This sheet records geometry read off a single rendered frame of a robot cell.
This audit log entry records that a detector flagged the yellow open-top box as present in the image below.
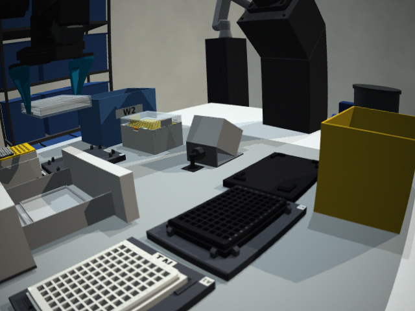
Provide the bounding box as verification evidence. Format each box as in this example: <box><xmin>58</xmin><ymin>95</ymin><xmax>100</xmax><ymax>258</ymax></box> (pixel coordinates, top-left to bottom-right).
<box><xmin>313</xmin><ymin>106</ymin><xmax>415</xmax><ymax>234</ymax></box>

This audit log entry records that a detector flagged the blue bin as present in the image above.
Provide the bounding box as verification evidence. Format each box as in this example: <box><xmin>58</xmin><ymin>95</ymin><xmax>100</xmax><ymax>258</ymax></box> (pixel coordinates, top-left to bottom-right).
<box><xmin>78</xmin><ymin>88</ymin><xmax>156</xmax><ymax>148</ymax></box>

